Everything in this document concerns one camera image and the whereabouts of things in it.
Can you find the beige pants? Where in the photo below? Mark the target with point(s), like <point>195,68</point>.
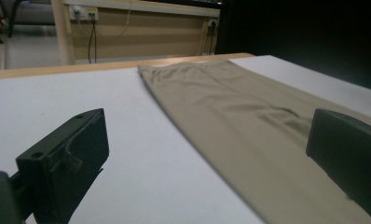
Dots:
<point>236,118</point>

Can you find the beige desk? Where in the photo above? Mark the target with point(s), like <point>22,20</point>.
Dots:
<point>149,34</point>

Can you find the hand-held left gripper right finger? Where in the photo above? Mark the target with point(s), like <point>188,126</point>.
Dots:
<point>348,149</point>

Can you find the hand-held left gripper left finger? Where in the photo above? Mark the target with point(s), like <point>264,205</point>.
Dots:
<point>75,155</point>

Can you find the dark chair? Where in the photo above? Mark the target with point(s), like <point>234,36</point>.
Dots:
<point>0,18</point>

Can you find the white power strip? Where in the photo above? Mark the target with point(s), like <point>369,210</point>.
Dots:
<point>82,13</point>

